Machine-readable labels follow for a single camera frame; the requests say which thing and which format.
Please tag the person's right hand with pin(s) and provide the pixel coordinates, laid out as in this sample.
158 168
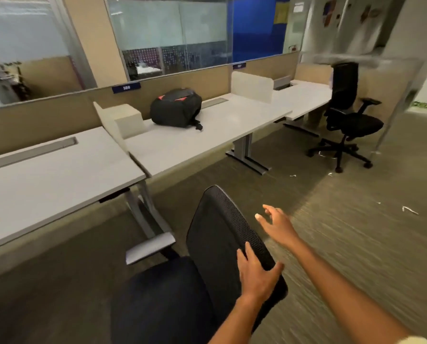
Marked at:
281 227

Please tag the person's left hand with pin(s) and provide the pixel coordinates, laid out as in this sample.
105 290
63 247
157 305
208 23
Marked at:
256 279

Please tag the person's left thumb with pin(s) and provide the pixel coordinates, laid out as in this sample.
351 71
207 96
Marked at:
276 270

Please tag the person's right thumb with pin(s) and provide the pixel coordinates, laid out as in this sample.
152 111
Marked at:
263 222

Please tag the black mesh-back office chair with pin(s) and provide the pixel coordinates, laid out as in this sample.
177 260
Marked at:
213 225

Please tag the person's left forearm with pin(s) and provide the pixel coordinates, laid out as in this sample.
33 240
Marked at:
235 322

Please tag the person's right forearm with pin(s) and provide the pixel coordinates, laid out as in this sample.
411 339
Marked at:
342 297

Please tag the grey desk leg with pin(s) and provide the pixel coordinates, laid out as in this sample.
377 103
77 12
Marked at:
244 150
147 218

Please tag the dark desk leg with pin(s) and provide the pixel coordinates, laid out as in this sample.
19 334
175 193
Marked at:
301 128

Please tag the white desk divider panel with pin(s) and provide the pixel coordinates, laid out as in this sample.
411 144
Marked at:
251 85
125 119

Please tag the black backpack with red trim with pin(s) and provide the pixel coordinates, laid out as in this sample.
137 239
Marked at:
176 107

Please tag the white paper scrap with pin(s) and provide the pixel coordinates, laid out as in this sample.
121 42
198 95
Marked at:
409 210

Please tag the cream sleeve cuff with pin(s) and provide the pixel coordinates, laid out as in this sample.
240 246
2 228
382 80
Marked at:
414 341

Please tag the black office chair with armrests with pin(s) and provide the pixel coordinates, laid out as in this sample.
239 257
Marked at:
344 89

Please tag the blue desk label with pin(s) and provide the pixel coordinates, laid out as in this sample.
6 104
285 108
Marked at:
239 65
126 88

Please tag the green floor sticker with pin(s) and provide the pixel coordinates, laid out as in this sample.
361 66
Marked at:
423 105

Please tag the yellow notice board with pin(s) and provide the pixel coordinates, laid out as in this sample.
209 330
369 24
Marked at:
281 12

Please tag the frosted glass window panel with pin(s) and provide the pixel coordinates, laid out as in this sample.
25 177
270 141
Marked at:
23 35
170 28

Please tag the beige desk partition screen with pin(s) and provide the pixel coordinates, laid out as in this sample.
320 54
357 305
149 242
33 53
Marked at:
55 121

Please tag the wall poster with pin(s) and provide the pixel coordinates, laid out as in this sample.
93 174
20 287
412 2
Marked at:
329 12

